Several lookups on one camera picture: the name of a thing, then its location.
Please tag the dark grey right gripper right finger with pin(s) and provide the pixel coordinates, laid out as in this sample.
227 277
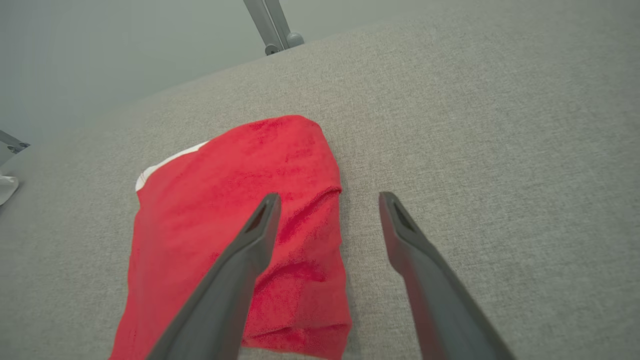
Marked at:
440 300

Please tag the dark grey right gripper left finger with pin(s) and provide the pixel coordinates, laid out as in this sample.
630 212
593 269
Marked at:
225 300

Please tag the red shorts with white stripe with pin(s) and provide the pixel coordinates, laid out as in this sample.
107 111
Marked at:
225 165

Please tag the red and white basketball jersey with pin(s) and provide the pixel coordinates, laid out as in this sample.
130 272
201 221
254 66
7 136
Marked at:
6 189

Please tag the grey metal side post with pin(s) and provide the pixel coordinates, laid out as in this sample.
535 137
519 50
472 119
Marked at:
10 147

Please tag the grey aluminium frame post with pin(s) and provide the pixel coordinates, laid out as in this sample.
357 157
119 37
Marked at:
265 20

